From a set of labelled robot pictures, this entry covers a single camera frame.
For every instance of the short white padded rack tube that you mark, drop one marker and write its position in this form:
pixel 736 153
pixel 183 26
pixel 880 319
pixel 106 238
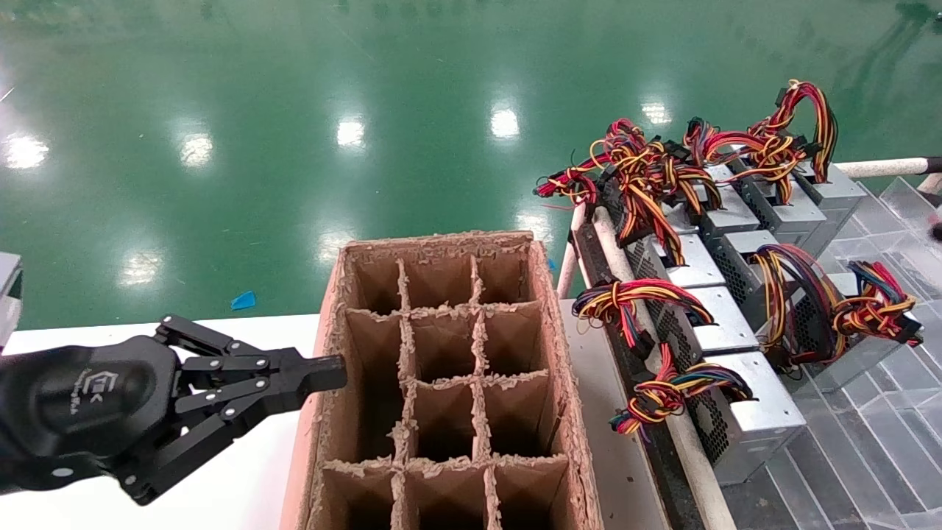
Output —
pixel 569 272

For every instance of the blue scrap on floor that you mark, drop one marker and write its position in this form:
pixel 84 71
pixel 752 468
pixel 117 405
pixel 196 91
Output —
pixel 243 300

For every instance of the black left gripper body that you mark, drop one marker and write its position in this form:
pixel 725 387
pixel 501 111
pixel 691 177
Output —
pixel 81 401

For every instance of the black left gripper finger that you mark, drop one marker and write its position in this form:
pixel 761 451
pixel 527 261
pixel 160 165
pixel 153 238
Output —
pixel 219 423
pixel 249 362

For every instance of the row of grey power supplies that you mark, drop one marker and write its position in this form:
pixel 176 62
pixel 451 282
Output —
pixel 703 471

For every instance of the brown cardboard box with dividers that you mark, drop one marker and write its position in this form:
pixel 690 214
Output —
pixel 441 346

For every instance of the clear plastic divider tray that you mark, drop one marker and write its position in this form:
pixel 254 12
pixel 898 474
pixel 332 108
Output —
pixel 883 456

